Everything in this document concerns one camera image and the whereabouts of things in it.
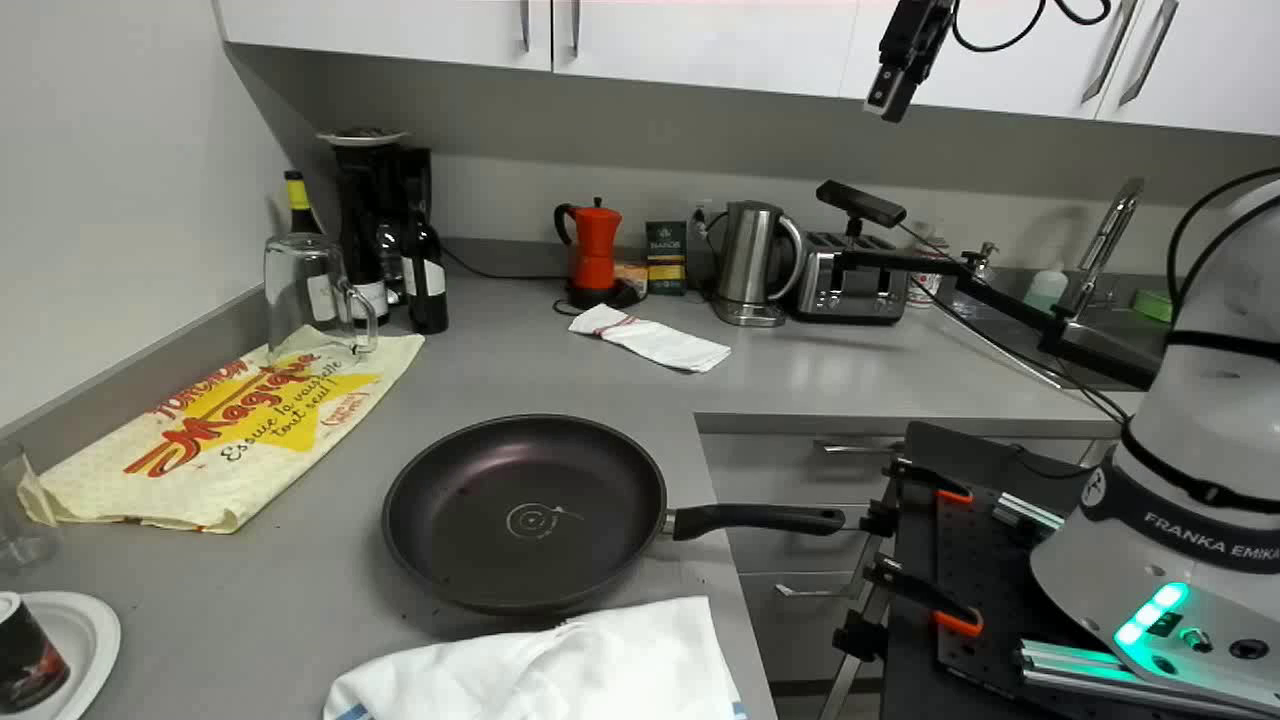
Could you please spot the red moka pot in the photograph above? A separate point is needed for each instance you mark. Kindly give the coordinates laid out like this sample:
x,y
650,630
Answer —
x,y
590,244

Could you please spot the white wall cabinet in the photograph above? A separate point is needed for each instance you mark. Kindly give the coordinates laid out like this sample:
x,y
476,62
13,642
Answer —
x,y
694,43

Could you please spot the stainless steel kettle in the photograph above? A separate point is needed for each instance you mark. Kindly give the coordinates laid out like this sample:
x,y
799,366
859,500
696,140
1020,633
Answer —
x,y
744,261

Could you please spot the black coffee maker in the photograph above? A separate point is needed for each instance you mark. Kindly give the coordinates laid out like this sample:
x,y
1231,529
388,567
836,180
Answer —
x,y
367,180

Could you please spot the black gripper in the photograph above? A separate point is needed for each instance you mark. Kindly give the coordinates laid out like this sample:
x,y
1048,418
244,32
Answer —
x,y
923,28

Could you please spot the small dark tea box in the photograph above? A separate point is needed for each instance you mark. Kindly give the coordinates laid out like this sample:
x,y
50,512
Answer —
x,y
667,257

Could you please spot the white cloth towel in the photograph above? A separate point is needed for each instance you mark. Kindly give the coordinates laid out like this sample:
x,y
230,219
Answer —
x,y
625,652

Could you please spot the white plate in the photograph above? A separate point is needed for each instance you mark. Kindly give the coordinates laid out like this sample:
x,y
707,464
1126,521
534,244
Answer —
x,y
87,642

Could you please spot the silver toaster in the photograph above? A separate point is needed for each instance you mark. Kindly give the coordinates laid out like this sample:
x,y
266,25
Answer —
x,y
853,280

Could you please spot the black frying pan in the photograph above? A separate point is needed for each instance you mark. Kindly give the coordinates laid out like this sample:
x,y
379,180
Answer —
x,y
522,512

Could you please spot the wine bottle yellow foil neck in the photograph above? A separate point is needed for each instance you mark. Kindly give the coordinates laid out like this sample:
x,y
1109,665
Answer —
x,y
310,253

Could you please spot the dark printed mug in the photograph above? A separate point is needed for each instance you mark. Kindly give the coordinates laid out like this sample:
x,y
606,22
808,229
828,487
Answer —
x,y
27,663

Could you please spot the metal sink faucet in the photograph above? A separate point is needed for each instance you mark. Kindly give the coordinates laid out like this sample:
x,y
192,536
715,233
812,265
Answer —
x,y
1106,244

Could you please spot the under-counter cabinet front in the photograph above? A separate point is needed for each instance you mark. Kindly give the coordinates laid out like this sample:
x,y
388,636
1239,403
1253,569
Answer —
x,y
786,464

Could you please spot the folded white towel red stripe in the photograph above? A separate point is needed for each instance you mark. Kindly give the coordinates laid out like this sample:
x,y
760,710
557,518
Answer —
x,y
652,340

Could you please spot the dark wine bottle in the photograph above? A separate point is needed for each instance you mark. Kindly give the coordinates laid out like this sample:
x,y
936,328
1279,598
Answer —
x,y
424,274

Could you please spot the yellow printed tea towel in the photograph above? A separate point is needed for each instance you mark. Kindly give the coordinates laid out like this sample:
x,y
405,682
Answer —
x,y
203,442

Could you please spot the large clear drinking glass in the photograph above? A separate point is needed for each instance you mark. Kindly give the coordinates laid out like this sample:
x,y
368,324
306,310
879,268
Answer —
x,y
303,285

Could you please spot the dish soap bottle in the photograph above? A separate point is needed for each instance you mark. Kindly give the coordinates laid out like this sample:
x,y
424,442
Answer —
x,y
1045,291

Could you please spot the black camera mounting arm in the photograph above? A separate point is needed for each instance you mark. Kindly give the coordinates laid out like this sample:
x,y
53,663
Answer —
x,y
1012,307

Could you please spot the green sponge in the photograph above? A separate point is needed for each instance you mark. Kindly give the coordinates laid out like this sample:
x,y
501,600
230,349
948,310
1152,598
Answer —
x,y
1152,307

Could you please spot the white towel blue stripe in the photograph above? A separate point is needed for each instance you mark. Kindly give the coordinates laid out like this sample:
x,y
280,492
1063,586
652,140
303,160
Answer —
x,y
367,688

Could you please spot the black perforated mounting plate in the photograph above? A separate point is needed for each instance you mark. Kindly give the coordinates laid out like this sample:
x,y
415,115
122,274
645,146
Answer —
x,y
982,563

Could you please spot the grey metal stand leg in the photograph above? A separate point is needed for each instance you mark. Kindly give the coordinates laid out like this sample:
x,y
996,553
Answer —
x,y
853,665

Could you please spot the black exterior camera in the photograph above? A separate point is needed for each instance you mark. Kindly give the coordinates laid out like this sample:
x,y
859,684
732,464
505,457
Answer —
x,y
862,201

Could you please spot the small clear glass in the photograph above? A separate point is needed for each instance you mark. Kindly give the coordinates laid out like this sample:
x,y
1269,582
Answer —
x,y
23,512

